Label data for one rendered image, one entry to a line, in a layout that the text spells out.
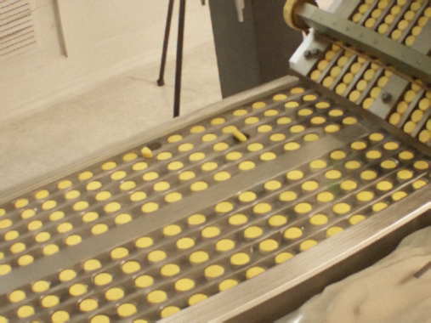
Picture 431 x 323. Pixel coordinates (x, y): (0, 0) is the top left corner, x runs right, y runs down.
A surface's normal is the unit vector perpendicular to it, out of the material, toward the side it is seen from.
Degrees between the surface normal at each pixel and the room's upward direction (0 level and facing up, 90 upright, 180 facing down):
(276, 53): 90
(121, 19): 90
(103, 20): 90
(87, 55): 90
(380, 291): 15
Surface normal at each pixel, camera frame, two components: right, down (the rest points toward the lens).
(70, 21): 0.51, 0.40
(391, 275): -0.02, -0.80
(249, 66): -0.73, 0.44
